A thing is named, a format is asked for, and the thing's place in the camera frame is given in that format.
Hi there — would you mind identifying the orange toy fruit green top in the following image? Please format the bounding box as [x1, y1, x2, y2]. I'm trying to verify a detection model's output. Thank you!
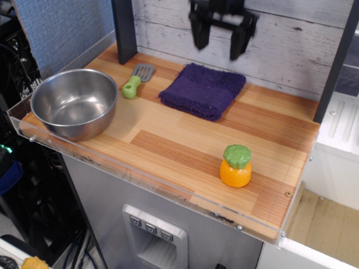
[220, 145, 252, 188]

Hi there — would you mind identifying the silver toy fridge front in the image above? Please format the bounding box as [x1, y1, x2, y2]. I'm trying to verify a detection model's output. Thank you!
[63, 156, 263, 268]

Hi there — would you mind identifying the black plastic crate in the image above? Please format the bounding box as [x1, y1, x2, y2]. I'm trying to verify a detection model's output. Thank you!
[1, 27, 41, 106]

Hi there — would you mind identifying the dark grey left post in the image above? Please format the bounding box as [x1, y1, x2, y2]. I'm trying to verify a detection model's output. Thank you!
[111, 0, 137, 64]

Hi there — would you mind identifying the clear acrylic table guard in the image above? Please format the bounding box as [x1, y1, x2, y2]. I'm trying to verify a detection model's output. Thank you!
[8, 88, 319, 244]

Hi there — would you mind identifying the yellow object at bottom left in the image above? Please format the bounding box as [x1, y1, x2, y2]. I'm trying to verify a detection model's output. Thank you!
[20, 257, 50, 269]

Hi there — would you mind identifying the white toy sink counter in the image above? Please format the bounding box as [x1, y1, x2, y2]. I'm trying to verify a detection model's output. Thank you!
[315, 92, 359, 163]

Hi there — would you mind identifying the dark grey post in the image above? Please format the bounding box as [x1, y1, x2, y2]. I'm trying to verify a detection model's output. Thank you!
[111, 0, 137, 64]
[313, 0, 358, 123]

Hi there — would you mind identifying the dark grey right post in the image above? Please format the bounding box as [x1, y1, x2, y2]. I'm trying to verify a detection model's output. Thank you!
[313, 0, 358, 123]

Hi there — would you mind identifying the stainless steel bowl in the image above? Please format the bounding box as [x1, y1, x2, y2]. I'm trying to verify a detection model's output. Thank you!
[30, 69, 119, 141]

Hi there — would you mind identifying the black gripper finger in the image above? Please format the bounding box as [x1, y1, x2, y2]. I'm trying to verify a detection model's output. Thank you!
[189, 8, 213, 50]
[230, 10, 257, 61]

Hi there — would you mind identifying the green handled grey toy spatula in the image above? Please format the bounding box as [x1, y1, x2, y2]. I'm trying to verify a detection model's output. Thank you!
[121, 63, 154, 99]

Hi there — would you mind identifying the blue fabric bag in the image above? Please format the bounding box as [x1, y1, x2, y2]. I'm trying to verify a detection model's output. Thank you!
[1, 161, 24, 196]

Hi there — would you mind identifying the purple terry cloth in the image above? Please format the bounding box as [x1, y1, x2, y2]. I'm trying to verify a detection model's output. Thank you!
[159, 63, 246, 122]

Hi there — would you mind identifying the grey ice dispenser panel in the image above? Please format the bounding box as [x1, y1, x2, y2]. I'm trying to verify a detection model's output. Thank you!
[122, 204, 189, 268]

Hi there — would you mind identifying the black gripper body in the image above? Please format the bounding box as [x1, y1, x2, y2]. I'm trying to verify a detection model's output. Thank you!
[189, 1, 247, 31]

